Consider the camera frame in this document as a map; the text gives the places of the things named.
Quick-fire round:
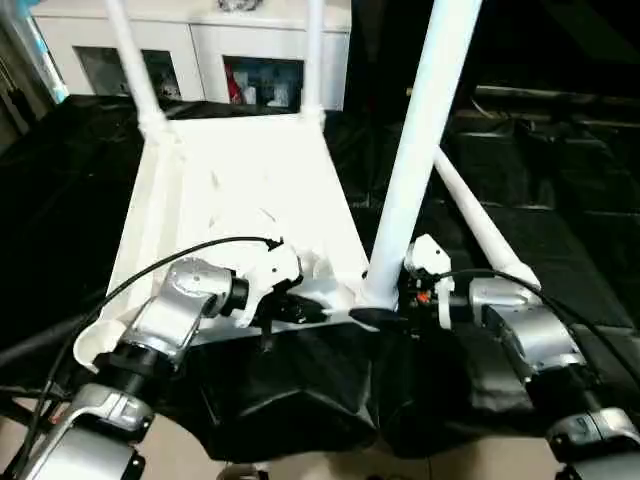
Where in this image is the grey curtain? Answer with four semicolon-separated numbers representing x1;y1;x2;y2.
0;0;41;121

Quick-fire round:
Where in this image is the white plastic table leg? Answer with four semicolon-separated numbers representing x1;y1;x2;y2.
302;0;327;126
103;0;173;141
360;0;483;309
432;148;543;296

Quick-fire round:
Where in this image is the white glass-door cabinet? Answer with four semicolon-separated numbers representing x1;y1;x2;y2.
30;0;353;111

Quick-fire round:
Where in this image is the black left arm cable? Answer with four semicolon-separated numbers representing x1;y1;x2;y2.
0;236;286;471

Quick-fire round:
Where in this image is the large black screen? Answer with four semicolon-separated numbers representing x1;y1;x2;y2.
345;0;640;111

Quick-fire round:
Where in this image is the white plastic table top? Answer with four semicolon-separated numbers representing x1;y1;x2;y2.
72;108;376;373

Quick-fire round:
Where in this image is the silver metal bar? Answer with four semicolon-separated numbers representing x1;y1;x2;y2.
470;85;640;111

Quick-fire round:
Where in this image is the black plastic mat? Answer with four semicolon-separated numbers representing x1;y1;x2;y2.
0;92;640;461

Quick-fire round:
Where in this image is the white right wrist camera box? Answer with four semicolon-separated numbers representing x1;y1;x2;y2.
404;235;455;331

